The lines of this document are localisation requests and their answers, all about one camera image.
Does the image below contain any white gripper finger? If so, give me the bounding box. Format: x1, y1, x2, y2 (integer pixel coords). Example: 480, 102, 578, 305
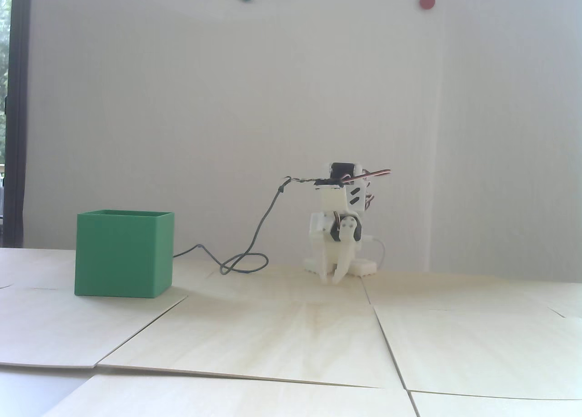
331, 215, 361, 285
320, 242, 339, 284

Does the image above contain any white cable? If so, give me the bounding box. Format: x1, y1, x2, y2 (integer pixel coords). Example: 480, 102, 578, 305
368, 237, 386, 269

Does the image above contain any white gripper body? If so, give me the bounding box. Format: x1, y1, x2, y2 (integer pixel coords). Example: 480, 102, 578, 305
310, 211, 365, 259

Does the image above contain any green open box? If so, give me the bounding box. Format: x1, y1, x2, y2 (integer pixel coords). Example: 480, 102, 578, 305
75, 209, 176, 298

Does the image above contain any white paper sheet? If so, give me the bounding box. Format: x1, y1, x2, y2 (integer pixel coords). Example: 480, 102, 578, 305
27, 0, 446, 273

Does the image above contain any dark thin cable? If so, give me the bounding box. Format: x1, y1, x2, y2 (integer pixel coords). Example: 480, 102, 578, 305
173, 176, 292, 275

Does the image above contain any dark window frame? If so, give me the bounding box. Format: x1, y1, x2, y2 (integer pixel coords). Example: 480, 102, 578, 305
8, 0, 33, 249

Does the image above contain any servo wire bundle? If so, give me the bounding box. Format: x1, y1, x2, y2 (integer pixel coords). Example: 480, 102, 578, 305
291, 168, 393, 211

